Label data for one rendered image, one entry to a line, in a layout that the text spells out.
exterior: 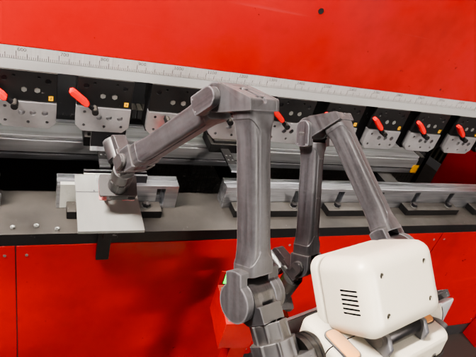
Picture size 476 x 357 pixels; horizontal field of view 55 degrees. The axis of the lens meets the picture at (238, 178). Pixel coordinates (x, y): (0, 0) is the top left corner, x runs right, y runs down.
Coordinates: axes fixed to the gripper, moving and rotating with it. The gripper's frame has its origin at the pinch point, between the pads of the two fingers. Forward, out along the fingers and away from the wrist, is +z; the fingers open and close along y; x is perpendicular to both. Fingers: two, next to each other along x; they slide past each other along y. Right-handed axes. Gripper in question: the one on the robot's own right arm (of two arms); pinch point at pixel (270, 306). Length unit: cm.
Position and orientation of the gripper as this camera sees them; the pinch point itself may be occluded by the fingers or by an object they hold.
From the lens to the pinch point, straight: 150.5
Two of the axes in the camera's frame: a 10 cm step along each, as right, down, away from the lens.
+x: -9.5, -0.7, -3.0
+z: -2.7, 6.4, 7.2
